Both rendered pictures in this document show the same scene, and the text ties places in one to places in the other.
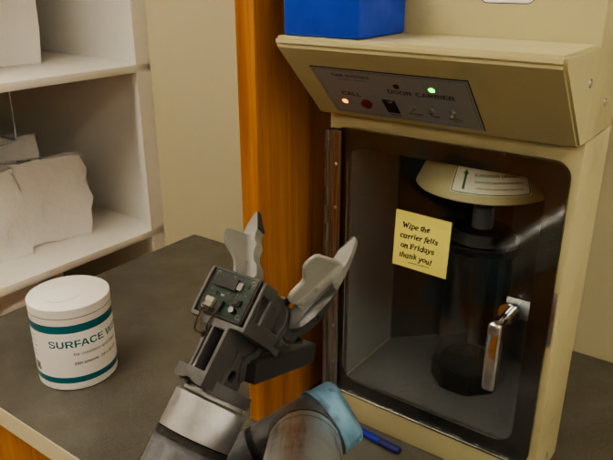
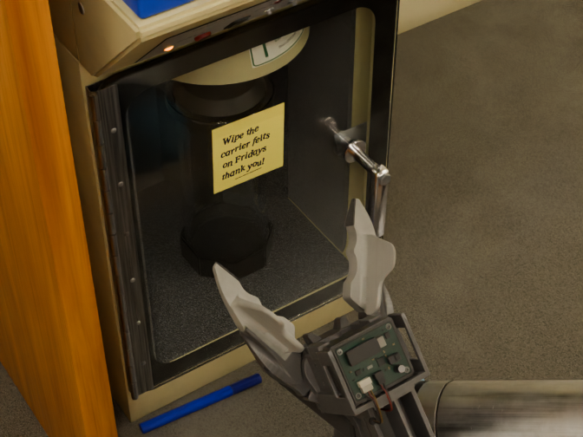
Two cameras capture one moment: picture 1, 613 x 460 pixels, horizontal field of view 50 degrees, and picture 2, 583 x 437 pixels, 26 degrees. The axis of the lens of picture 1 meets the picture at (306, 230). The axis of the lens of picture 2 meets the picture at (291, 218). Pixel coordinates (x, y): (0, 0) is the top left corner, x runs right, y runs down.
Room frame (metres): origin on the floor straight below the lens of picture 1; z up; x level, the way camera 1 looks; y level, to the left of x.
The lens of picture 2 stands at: (0.42, 0.66, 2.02)
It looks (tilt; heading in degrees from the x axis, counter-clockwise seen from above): 44 degrees down; 290
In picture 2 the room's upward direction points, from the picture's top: straight up
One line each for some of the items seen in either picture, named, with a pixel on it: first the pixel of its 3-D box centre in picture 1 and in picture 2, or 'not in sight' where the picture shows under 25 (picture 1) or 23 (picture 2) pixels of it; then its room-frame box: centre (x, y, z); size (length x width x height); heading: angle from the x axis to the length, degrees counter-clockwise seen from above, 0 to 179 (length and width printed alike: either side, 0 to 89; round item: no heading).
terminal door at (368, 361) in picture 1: (428, 295); (259, 196); (0.76, -0.16, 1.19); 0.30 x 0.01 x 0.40; 54
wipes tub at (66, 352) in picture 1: (73, 330); not in sight; (0.96, 0.39, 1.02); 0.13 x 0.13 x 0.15
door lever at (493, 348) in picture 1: (497, 348); (368, 191); (0.67, -0.22, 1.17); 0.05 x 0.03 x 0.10; 144
